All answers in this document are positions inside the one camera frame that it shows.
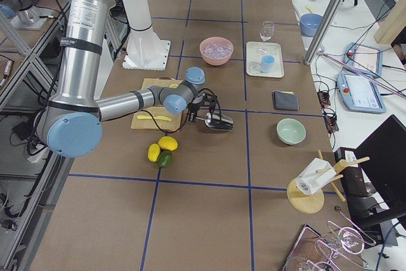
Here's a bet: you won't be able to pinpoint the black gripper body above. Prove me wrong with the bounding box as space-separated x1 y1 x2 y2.
187 93 218 122

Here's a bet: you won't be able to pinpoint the metal ice scoop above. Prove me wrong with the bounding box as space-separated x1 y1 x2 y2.
196 112 234 131

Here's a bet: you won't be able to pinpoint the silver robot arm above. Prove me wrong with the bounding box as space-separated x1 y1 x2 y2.
37 0 205 158

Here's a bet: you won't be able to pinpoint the clear ice cubes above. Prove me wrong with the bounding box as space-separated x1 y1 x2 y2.
202 42 233 59

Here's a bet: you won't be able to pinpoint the light blue cup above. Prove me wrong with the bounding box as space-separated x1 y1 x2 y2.
260 55 275 74

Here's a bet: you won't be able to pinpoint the wooden cup stand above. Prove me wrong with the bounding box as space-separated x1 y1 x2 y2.
287 150 370 214

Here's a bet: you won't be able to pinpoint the clear wine glass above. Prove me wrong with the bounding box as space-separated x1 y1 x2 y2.
257 21 275 55

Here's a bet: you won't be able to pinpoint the wooden cutting board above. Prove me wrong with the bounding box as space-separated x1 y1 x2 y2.
131 78 182 131

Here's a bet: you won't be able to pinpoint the pink bowl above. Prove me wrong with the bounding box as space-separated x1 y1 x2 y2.
199 37 234 66

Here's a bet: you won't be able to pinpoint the yellow lemon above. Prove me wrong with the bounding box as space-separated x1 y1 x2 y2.
147 143 161 162
157 136 178 151

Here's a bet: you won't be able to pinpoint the yellow plastic knife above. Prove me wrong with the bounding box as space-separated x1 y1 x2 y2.
136 115 173 122

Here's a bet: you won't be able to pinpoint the green lime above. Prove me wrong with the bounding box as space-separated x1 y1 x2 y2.
157 150 173 168

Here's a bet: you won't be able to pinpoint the yellow plastic spoon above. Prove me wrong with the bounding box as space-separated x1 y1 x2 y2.
305 6 315 14

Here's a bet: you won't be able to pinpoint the white serving tray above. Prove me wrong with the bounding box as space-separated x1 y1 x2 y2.
246 41 284 78

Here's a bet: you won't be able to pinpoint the grey folded cloth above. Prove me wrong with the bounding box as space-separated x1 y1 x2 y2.
272 91 299 111

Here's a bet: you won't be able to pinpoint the blue plastic bowl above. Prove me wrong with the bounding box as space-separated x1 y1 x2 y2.
299 13 323 37

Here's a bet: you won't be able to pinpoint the green ceramic bowl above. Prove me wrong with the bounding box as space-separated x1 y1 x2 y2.
277 118 306 145

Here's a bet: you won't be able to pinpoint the white paper bag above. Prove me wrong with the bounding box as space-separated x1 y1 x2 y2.
295 158 336 195

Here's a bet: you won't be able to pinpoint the far teach pendant tablet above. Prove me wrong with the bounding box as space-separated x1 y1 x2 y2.
344 43 383 78

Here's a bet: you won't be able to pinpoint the teach pendant tablet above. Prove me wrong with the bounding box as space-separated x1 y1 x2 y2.
337 72 386 114
344 43 383 78

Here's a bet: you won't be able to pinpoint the near teach pendant tablet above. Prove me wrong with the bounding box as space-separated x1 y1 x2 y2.
337 72 386 114

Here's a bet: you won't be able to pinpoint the black monitor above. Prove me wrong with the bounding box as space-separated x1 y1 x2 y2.
354 114 405 228

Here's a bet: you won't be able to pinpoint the aluminium frame post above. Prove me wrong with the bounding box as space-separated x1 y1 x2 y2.
304 0 342 65

